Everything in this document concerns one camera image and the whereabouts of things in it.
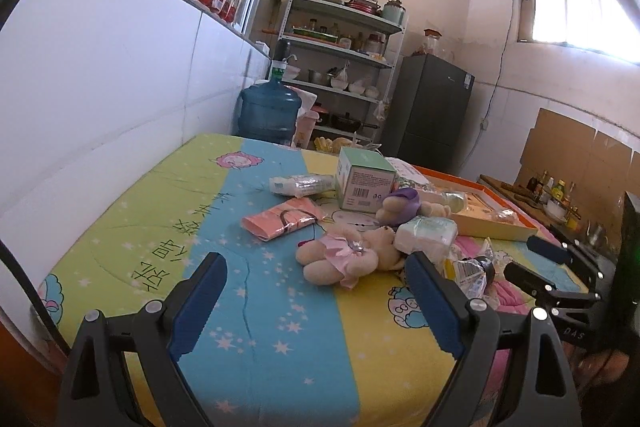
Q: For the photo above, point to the white metal shelf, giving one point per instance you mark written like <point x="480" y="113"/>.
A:
<point x="345" y="57"/>

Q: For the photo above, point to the teal canister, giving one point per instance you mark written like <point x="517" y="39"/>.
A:
<point x="394" y="13"/>

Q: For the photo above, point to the small bright wall window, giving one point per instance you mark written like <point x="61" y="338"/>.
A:
<point x="570" y="7"/>

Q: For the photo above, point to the metal kettle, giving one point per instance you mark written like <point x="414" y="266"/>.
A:
<point x="596" y="236"/>

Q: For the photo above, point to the wooden door frame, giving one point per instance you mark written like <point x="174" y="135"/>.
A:
<point x="22" y="347"/>

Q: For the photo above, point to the dark grey refrigerator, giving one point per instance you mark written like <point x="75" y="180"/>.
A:
<point x="427" y="112"/>

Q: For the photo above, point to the pale green round sponge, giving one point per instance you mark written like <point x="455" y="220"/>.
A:
<point x="457" y="201"/>

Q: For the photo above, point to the plastic packet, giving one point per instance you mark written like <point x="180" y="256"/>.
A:
<point x="467" y="277"/>

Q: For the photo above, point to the green white tissue pack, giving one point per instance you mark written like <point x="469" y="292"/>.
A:
<point x="425" y="234"/>

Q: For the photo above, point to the row of condiment bottles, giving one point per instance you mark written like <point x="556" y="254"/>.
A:
<point x="552" y="189"/>

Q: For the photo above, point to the black headband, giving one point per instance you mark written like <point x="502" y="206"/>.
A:
<point x="286" y="223"/>

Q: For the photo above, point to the pink plastic bin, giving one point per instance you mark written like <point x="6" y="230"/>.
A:
<point x="306" y="132"/>

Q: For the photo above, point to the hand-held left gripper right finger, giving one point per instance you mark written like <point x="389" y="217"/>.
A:
<point x="432" y="302"/>

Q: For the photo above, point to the small white tissue pack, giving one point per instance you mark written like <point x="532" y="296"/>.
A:
<point x="300" y="184"/>

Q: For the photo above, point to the purple beige plush toy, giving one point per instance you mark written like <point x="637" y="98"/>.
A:
<point x="400" y="204"/>

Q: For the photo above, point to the orange shallow box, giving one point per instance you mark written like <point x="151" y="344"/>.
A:
<point x="492" y="219"/>

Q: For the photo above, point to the red lidded pot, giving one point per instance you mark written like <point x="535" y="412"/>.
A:
<point x="321" y="114"/>

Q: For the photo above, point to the beige teddy bear pink dress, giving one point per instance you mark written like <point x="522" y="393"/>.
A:
<point x="345" y="254"/>

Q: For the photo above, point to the black water pump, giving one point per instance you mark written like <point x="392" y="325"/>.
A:
<point x="281" y="57"/>

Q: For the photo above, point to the clear plastic bag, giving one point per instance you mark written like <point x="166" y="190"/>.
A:
<point x="367" y="143"/>

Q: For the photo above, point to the pink towel pack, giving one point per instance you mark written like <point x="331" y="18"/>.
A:
<point x="272" y="219"/>

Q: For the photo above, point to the blue water jug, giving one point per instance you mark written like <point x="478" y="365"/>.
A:
<point x="267" y="112"/>

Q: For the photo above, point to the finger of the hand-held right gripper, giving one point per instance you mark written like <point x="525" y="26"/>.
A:
<point x="530" y="279"/>
<point x="547" y="249"/>

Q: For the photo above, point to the wooden cutting board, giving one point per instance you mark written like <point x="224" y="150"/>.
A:
<point x="505" y="189"/>

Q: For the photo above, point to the black frying pan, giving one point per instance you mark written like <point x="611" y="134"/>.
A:
<point x="347" y="123"/>

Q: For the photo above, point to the glass jar red lid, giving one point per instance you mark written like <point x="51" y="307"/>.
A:
<point x="433" y="42"/>

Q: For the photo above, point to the green cardboard box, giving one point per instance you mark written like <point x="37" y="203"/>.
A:
<point x="362" y="187"/>

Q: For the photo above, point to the stack of red pans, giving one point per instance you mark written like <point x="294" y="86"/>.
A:
<point x="362" y="5"/>

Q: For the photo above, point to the brown cardboard sheets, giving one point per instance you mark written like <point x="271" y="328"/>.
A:
<point x="575" y="147"/>

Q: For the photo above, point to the floral tissue pack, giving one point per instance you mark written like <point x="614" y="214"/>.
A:
<point x="410" y="174"/>

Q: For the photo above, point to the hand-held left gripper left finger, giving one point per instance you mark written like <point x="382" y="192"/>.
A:
<point x="197" y="302"/>

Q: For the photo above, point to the white bowl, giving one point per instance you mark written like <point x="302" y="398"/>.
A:
<point x="556" y="209"/>

